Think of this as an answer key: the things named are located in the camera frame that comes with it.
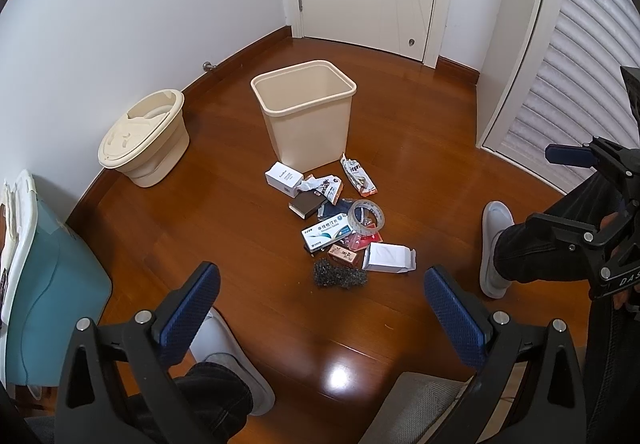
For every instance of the brown box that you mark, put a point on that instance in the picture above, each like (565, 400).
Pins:
(307, 203)

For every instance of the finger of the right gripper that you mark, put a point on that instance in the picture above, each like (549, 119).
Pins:
(571, 156)

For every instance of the red white snack wrapper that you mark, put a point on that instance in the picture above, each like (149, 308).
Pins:
(358, 177)

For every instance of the white slipper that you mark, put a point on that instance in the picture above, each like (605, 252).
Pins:
(215, 343)
(496, 218)

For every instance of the grey seat cushion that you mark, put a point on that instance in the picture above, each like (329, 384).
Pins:
(413, 409)

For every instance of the left black trouser leg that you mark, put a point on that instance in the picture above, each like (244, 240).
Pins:
(217, 398)

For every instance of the dark blue packet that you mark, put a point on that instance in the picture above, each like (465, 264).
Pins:
(329, 209)

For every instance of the grey steel wool scrubber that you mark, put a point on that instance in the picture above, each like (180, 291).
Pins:
(329, 275)

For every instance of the clear tape roll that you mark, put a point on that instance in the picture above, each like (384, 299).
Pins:
(365, 217)

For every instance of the teal storage box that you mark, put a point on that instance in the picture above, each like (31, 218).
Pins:
(62, 281)

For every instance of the person right hand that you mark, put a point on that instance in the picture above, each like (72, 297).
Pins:
(620, 298)

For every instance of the black trouser leg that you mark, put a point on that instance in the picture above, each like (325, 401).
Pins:
(524, 255)
(217, 398)

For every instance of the right white slipper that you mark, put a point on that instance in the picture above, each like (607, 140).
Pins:
(496, 218)

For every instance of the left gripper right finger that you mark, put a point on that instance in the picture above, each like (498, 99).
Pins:
(527, 385)

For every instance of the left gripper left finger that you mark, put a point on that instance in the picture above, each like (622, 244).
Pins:
(92, 404)

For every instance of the red plastic packet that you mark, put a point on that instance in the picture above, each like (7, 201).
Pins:
(356, 242)

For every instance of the blue white medicine box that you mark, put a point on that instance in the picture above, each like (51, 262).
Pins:
(326, 233)

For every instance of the small white carton box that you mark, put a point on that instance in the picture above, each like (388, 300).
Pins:
(284, 179)

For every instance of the left white slipper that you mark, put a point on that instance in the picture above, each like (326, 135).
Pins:
(215, 343)

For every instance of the beige round lidded bucket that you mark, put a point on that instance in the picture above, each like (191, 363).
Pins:
(148, 140)

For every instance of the items on teal box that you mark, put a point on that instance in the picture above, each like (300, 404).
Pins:
(20, 214)

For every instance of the red white patterned box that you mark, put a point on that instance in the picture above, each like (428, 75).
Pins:
(342, 254)

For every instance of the right black trouser leg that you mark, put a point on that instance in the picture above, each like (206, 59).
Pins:
(524, 255)

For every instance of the beige square trash bin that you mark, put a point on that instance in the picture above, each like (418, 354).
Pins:
(306, 108)

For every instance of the metal door stopper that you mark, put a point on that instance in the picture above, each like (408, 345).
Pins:
(208, 66)

